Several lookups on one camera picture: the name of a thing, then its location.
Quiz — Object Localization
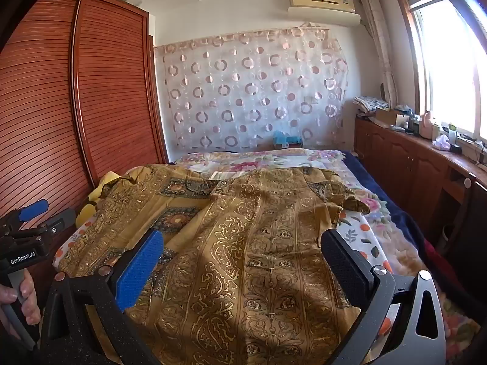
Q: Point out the blue plush toy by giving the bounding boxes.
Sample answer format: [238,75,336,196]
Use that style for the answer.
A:
[273,131,304,149]

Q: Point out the orange print bed sheet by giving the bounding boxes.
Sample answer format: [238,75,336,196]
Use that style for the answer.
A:
[52,213,396,274]

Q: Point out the folded patterned cloth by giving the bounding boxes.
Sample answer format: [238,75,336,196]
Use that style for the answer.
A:
[353,96,391,115]

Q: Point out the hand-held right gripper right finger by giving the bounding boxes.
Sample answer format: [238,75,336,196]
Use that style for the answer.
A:
[321,229,447,365]

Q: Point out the beige wall air conditioner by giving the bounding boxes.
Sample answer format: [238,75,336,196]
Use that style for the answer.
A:
[288,0,361,27]

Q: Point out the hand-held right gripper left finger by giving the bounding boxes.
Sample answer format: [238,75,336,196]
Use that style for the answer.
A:
[38,229,165,365]

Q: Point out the red-brown wooden wardrobe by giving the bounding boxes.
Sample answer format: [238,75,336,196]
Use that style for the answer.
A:
[0,0,170,312]

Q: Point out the sheer circle-patterned curtain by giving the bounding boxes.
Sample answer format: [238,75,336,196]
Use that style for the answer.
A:
[154,26,351,153]

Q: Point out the long wooden cabinet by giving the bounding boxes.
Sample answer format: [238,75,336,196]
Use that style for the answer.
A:
[354,116,487,236]

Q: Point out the white tied window curtain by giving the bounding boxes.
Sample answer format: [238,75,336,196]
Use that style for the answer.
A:
[359,0,398,103]

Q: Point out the cardboard box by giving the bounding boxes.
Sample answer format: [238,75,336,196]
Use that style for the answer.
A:
[375,107,406,126]

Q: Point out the golden patterned garment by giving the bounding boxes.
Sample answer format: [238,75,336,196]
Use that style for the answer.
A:
[61,163,371,365]

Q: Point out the person's left hand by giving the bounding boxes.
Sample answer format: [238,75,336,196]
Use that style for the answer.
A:
[0,274,40,337]

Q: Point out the wooden-framed window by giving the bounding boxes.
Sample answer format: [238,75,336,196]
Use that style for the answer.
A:
[394,0,487,141]

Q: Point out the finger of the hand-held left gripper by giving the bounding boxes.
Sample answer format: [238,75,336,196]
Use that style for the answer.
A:
[36,209,77,236]
[0,200,49,234]

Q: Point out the red cloth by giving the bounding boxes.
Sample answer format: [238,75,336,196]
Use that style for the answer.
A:
[422,239,451,272]

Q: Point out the pink floral bed blanket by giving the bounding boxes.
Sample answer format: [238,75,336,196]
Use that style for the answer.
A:
[173,148,480,365]

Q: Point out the yellow cloth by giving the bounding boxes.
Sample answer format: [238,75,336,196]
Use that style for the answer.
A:
[75,171,122,229]

